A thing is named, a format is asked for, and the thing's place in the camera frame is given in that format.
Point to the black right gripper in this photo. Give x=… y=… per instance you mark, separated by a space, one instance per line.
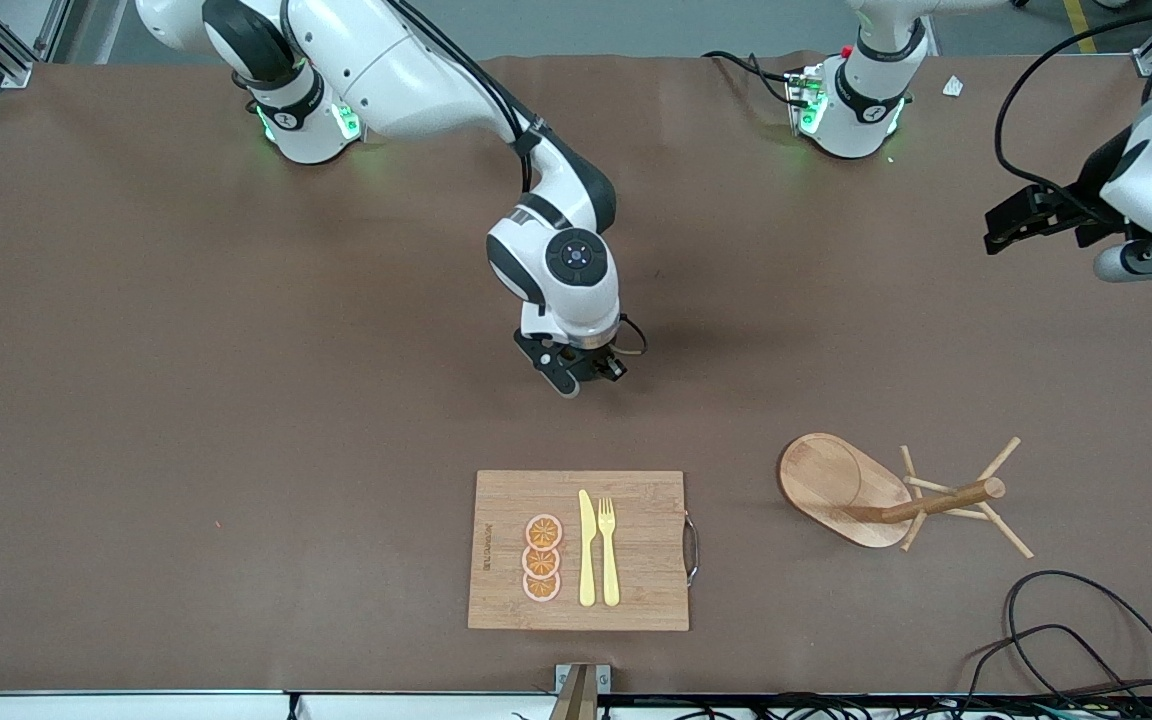
x=604 y=364

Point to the yellow plastic fork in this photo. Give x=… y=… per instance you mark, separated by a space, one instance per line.
x=609 y=560

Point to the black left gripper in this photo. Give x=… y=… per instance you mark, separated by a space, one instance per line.
x=1079 y=200

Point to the metal camera bracket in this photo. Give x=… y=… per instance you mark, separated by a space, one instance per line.
x=581 y=685

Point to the white table edge rail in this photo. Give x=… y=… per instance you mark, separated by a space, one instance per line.
x=136 y=705

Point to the bamboo cutting board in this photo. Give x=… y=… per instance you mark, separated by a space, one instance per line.
x=636 y=560

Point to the yellow plastic knife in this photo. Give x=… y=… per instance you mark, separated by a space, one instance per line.
x=587 y=550

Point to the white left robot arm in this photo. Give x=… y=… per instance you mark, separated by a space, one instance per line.
x=866 y=100

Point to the orange slice toy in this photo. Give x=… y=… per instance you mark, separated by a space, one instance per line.
x=543 y=532

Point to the wooden mug rack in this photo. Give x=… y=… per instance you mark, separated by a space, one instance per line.
x=826 y=480

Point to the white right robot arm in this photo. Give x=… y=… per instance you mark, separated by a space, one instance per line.
x=386 y=60

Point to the white paper scrap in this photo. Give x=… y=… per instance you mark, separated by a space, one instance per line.
x=953 y=86

